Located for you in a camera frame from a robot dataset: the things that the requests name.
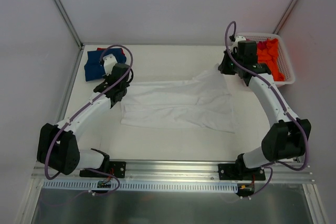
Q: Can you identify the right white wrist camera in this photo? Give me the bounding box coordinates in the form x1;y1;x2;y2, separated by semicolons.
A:
230;35;247;50

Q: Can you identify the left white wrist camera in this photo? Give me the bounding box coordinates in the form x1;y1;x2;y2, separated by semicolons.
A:
99;54;118;76

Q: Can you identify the orange t shirt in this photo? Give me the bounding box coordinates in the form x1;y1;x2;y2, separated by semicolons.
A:
257;38;285;81

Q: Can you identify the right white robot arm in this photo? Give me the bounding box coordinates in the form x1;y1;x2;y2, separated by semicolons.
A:
218;36;311;180

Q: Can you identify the folded red t shirt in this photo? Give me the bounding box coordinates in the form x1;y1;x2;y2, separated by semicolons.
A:
97;48;124;55

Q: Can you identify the aluminium mounting rail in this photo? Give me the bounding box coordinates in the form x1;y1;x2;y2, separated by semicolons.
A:
31;159;316;184

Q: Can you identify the folded blue t shirt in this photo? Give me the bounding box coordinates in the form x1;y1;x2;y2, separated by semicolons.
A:
84;50;127;82

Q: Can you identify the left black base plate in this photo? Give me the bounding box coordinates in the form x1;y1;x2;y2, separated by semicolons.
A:
79;161;127;178

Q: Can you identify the magenta garment in basket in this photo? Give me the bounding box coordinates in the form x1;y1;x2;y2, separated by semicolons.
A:
257;41;267;50

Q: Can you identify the white slotted cable duct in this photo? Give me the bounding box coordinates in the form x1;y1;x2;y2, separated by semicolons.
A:
43;179;238;194

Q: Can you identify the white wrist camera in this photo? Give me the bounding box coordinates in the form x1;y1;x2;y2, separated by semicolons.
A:
230;35;247;50
99;54;118;76

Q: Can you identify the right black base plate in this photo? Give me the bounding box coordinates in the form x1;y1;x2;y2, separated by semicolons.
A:
217;163;266;181

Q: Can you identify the white t shirt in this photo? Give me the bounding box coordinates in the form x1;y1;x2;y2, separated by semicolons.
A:
121;68;235;133

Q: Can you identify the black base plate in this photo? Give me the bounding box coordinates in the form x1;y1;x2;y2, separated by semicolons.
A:
79;161;127;178
217;163;266;181

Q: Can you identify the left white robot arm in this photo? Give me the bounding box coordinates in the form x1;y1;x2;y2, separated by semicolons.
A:
37;63;133;177

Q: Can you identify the white plastic basket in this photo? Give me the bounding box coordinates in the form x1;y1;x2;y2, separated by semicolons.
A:
238;33;296;87

